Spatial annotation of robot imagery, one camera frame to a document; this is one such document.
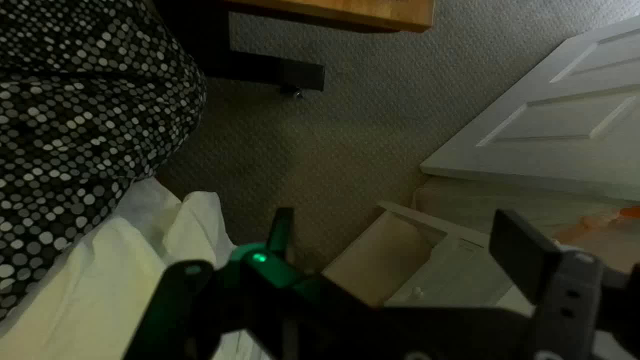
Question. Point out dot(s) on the white nightstand with drawer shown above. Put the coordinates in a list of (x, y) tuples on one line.
[(413, 261)]

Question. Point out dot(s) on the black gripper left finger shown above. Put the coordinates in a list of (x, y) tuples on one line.
[(201, 301)]

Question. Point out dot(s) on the wooden table with black legs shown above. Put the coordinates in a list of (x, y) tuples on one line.
[(267, 63)]

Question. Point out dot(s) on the white panelled door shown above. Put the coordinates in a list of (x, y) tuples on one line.
[(561, 126)]

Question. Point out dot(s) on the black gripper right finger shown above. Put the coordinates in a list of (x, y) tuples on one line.
[(567, 292)]

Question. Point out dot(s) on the black white-dotted blanket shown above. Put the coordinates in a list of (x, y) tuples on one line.
[(81, 113)]

